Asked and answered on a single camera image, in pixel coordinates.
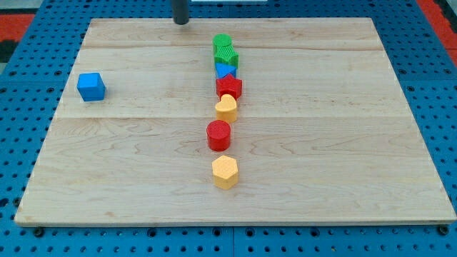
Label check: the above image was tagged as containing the red star block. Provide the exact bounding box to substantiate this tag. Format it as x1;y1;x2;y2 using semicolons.
216;74;243;100

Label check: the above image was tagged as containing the green star block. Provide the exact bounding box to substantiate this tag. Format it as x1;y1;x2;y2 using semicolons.
214;45;239;68

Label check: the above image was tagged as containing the green circle block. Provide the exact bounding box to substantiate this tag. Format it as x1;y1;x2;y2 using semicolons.
212;34;232;54

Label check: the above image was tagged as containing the red cylinder block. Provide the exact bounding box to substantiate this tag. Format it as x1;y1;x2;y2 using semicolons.
206;120;231;151

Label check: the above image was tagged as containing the light wooden board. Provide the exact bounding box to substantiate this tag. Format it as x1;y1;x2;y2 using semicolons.
15;18;456;227

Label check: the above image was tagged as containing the yellow heart block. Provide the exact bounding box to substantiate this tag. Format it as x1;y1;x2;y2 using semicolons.
215;94;238;123

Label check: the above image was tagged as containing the yellow hexagon block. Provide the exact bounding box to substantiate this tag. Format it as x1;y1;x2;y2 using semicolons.
211;156;238;190

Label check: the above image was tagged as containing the blue triangle block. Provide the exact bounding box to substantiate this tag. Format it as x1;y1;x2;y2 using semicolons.
215;63;237;79

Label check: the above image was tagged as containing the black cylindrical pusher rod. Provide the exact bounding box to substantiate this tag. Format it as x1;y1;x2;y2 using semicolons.
171;0;189;25

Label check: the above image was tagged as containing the blue cube block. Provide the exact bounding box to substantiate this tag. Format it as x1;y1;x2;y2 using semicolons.
76;73;106;101

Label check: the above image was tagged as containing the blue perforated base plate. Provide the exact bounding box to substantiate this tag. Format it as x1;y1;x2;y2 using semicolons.
1;1;456;256

